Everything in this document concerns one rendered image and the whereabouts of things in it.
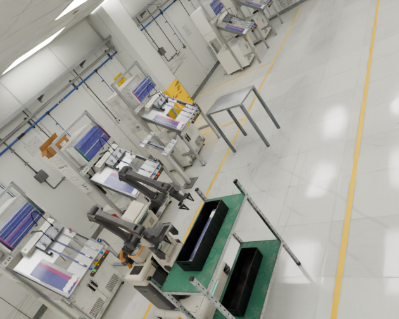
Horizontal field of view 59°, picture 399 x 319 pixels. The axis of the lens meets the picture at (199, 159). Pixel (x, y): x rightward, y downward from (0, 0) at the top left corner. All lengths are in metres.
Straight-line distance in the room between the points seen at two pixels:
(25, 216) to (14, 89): 2.72
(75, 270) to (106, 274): 0.59
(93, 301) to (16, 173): 2.53
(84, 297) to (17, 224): 1.17
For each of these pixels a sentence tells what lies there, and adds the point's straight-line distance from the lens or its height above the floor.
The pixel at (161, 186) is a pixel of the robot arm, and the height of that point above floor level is 1.36.
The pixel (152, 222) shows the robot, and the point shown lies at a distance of 3.05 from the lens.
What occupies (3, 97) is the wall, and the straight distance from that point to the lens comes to 6.53.
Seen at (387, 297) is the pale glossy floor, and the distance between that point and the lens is 3.02.
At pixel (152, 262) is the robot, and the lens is 3.36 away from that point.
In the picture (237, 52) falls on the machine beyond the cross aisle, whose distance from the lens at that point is 8.71.
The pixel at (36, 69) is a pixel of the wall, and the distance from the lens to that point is 6.95.
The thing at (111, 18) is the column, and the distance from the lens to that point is 7.73.
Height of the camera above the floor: 2.48
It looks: 24 degrees down
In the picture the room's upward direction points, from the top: 39 degrees counter-clockwise
